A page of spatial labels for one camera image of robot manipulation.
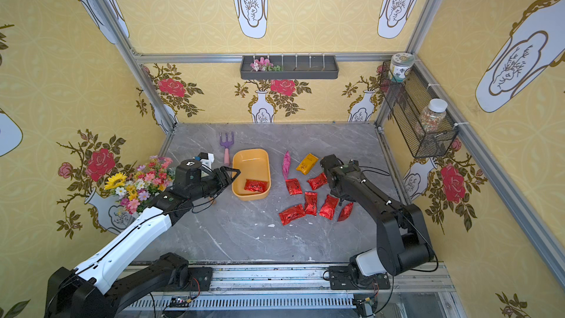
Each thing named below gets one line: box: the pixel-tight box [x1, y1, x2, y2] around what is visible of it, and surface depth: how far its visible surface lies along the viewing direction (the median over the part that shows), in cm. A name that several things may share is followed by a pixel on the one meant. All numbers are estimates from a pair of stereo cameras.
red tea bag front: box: [244, 178, 269, 193], surface depth 95 cm
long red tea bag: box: [278, 203, 307, 226], surface depth 88 cm
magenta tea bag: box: [282, 150, 291, 181], surface depth 101 cm
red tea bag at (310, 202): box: [304, 191, 319, 216], surface depth 92 cm
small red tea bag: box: [306, 172, 328, 191], surface depth 97 cm
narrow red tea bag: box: [336, 201, 354, 222], surface depth 88 cm
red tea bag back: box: [285, 178, 304, 196], surface depth 96 cm
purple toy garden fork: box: [219, 131, 234, 166], surface depth 115 cm
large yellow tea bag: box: [295, 153, 319, 176], surface depth 103 cm
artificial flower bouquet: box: [104, 155, 176, 215], surface depth 81 cm
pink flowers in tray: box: [250, 56, 283, 73], surface depth 89 cm
